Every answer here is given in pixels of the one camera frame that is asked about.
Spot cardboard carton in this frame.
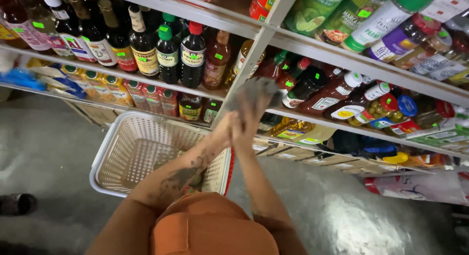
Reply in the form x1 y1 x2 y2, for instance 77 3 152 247
64 100 118 128

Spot red-capped soy sauce bottle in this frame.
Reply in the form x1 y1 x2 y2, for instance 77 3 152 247
180 21 207 89

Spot grey cloth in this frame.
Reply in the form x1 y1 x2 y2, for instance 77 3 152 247
225 77 283 113

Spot pink-label bottle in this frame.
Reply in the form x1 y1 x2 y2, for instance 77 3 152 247
0 0 53 52

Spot white plastic shopping basket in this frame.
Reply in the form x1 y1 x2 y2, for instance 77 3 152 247
89 111 234 198

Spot small green bottle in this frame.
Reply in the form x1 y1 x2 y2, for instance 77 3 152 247
202 99 223 124

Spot red bottle with green cap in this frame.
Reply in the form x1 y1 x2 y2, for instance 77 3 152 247
143 83 164 114
124 79 149 111
160 88 179 117

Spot short dark sauce bottle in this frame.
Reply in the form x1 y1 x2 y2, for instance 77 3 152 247
178 93 203 122

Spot green flat boxes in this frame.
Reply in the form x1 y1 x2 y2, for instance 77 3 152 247
406 124 469 154

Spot orange sauce bottle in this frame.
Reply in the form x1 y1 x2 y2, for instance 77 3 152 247
202 30 232 91

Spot purple-label red-lid jar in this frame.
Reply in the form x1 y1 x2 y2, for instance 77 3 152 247
366 13 442 63

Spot green-capped red hot sauce bottle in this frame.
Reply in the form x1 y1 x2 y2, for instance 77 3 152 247
256 51 291 80

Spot white plastic bag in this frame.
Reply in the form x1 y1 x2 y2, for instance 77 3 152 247
364 171 469 207

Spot yellow oil bottle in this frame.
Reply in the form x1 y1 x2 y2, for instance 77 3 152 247
224 39 266 88

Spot red tin cans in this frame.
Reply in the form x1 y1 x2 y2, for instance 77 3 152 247
249 0 280 23

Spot red-label dark bottle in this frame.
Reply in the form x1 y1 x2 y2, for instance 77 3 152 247
97 0 139 73

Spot green-capped soy sauce bottle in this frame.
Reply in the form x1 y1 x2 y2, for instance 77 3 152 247
162 12 184 38
156 25 180 85

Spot white metal shelf rack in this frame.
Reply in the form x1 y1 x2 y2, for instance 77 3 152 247
0 0 469 175

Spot lying golden oil bottle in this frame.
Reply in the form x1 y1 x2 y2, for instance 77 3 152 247
268 117 316 140

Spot person's right hand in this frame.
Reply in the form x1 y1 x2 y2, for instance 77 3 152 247
230 87 273 153

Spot person's left hand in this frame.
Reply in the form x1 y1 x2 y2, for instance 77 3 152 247
210 111 239 150

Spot white-label dark bottle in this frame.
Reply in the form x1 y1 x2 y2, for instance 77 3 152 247
64 0 118 67

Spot green lime print canister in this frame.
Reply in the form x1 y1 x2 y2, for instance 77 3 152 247
283 0 350 38

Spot red-capped hot sauce bottle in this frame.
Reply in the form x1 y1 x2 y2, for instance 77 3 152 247
276 57 311 99

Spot tan-label dark sauce bottle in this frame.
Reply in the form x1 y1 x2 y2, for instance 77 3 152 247
128 5 160 77

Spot person's orange shirt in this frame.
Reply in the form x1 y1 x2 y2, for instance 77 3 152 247
85 191 309 255

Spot green cheese shaker with photo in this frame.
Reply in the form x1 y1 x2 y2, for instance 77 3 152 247
316 0 386 46

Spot red basket handle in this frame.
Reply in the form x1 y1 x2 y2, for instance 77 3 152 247
223 148 235 196

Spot heap of blue packets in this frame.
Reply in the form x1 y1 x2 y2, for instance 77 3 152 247
0 62 87 100

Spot black-capped dark sauce bottle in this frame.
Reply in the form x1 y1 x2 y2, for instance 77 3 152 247
282 66 329 109

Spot yellow-label barbecue sauce bottle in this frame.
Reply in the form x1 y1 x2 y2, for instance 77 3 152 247
324 81 391 121

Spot white green-capped cheese shaker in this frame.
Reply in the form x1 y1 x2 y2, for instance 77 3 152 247
340 0 437 53

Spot red-lid dark jar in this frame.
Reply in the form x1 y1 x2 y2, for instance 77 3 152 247
413 100 456 130

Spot white-capped dark bottle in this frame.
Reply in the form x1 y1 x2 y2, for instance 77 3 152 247
40 0 97 63

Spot red-lid olive jar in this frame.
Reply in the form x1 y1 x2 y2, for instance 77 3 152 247
347 93 399 127

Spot blue-lid jar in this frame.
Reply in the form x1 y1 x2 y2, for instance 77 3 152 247
369 95 418 130

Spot yellow bottle with green cap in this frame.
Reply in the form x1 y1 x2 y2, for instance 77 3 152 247
82 70 114 102
103 75 135 108
60 64 90 98

